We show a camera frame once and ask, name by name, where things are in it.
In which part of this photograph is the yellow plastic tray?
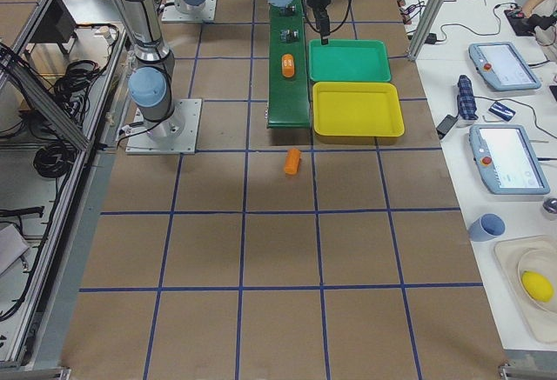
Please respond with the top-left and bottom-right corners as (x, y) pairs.
(312, 82), (406, 138)

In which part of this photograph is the green plastic tray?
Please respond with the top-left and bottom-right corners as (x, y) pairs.
(308, 39), (392, 83)

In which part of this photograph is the blue plastic cup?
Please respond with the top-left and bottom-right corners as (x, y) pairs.
(468, 213), (506, 242)

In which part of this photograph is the orange cylinder marked 4680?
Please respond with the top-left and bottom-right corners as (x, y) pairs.
(280, 53), (295, 78)

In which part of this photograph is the far blue teach pendant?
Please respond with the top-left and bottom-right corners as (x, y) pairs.
(468, 42), (541, 91)

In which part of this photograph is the blue teach pendant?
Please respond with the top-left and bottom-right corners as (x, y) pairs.
(468, 124), (550, 195)
(468, 42), (541, 91)

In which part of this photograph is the black power adapter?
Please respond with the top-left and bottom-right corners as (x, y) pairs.
(436, 114), (458, 140)

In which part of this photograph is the small blue box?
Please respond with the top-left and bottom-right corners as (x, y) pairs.
(488, 101), (516, 122)

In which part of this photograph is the blue plaid folded umbrella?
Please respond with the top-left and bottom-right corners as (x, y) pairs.
(456, 75), (478, 126)

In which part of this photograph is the aluminium frame post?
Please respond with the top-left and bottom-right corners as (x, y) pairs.
(407, 0), (444, 61)

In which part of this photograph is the green conveyor belt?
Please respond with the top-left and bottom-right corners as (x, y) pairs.
(267, 0), (311, 129)

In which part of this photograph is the white bowl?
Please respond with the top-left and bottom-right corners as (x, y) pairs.
(518, 249), (556, 314)

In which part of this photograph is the yellow lemon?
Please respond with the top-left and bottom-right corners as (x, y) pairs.
(520, 270), (554, 303)

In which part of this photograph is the beige tray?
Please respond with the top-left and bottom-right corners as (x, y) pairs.
(493, 236), (556, 344)

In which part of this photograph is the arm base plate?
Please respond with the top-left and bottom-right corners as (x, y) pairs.
(161, 0), (218, 23)
(125, 98), (202, 156)

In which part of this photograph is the near blue teach pendant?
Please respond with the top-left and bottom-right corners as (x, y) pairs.
(468, 124), (550, 195)

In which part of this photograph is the plain orange cylinder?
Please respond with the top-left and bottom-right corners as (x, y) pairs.
(284, 148), (301, 176)

